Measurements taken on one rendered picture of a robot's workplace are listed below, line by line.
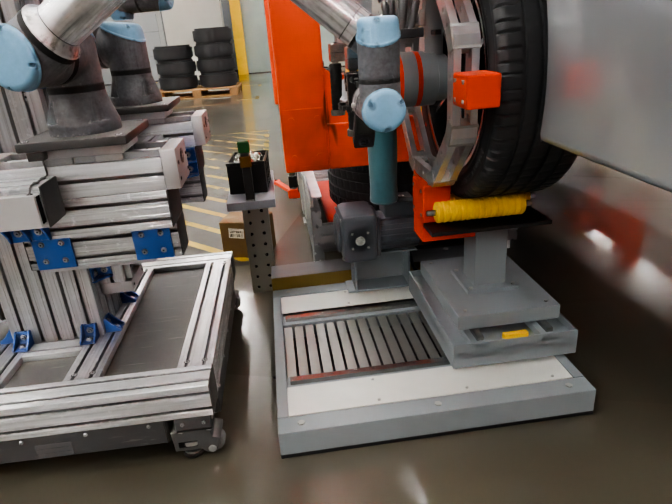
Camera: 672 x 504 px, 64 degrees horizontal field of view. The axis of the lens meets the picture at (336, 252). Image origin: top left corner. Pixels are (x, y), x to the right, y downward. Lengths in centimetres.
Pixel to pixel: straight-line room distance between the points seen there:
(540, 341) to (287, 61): 118
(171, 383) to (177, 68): 878
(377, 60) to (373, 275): 123
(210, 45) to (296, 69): 795
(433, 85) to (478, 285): 62
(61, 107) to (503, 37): 93
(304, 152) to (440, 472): 113
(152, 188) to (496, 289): 102
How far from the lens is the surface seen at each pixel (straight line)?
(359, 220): 181
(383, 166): 162
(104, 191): 131
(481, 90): 120
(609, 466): 151
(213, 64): 985
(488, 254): 167
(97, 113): 130
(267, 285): 225
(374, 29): 98
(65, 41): 115
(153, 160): 126
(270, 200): 191
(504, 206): 152
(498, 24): 127
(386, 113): 97
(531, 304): 165
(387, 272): 209
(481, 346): 156
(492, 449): 148
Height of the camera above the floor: 100
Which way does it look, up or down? 23 degrees down
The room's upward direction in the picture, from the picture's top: 4 degrees counter-clockwise
